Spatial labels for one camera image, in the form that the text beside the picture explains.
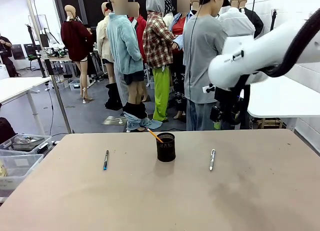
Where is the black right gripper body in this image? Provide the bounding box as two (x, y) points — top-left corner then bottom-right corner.
(209, 85), (249, 128)

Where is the white pen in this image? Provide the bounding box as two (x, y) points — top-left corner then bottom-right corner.
(209, 148), (217, 172)

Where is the blue capped pen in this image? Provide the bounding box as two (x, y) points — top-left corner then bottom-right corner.
(102, 149), (110, 171)

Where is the black mesh pen holder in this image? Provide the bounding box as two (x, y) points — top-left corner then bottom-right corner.
(156, 132), (176, 163)

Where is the white table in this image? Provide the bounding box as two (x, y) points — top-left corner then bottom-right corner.
(247, 75), (320, 131)
(0, 76), (52, 136)

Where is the person in grey t-shirt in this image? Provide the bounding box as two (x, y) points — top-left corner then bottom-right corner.
(183, 0), (232, 132)

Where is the orange pencil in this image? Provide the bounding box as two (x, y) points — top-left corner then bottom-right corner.
(146, 127), (165, 144)

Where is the mannequin in white shirt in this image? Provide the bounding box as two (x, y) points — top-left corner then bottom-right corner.
(217, 0), (256, 41)

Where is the mannequin in black blazer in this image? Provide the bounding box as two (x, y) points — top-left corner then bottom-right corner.
(238, 0), (265, 39)

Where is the mannequin in plaid hoodie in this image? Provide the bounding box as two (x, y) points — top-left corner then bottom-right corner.
(142, 0), (177, 123)

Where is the black tripod stand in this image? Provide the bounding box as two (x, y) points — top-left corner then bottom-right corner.
(269, 8), (280, 33)

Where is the mannequin in red jacket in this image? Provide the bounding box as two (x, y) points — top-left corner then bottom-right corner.
(128, 14), (148, 64)

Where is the mannequin in light blue fleece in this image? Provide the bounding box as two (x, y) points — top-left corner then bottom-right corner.
(106, 0), (163, 133)

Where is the mannequin in cream jacket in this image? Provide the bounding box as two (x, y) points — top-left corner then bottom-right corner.
(96, 2), (115, 85)

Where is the grey floor crate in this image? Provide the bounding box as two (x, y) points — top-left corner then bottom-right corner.
(68, 79), (82, 91)

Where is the mannequin in maroon sweater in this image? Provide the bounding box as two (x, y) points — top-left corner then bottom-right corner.
(60, 4), (95, 104)

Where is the clear plastic bin with tools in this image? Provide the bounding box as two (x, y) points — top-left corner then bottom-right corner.
(0, 133), (53, 157)

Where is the clear plastic storage bin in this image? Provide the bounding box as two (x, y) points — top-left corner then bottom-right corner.
(0, 153), (45, 191)

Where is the seated person in black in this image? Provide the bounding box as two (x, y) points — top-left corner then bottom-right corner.
(0, 32), (22, 78)

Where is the metal frame post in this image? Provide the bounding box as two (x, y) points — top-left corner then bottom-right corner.
(24, 0), (73, 134)

